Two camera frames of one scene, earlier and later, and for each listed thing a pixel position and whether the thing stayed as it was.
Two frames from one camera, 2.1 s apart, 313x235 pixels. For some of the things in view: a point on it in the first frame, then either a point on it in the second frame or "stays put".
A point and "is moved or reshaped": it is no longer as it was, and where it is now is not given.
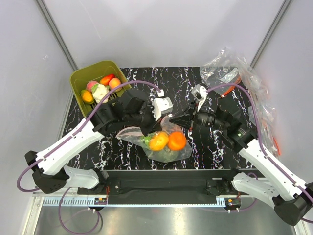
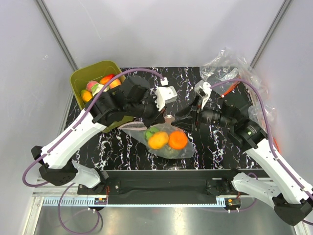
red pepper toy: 105,80 stays put
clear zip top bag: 167,143 is moved or reshaped
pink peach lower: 90,84 stays put
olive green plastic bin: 118,91 to 79,77
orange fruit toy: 177,141 stays put
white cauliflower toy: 99,91 is moved or reshaped
